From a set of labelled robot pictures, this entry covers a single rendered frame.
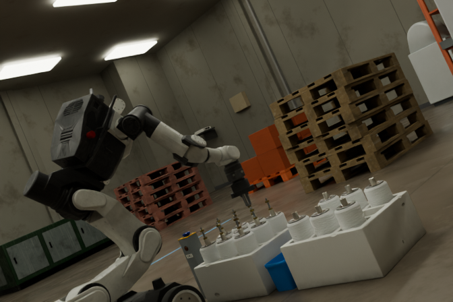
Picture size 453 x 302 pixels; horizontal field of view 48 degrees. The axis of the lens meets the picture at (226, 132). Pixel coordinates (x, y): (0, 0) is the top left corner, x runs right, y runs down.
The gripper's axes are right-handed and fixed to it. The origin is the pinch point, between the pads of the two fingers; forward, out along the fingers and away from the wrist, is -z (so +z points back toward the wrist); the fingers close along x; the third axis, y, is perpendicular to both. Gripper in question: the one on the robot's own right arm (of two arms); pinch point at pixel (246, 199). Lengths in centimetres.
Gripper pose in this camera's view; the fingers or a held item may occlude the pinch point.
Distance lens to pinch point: 248.9
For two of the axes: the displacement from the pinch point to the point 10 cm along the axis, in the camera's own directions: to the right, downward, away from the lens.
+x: -9.0, 4.1, 1.8
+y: -1.9, 0.2, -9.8
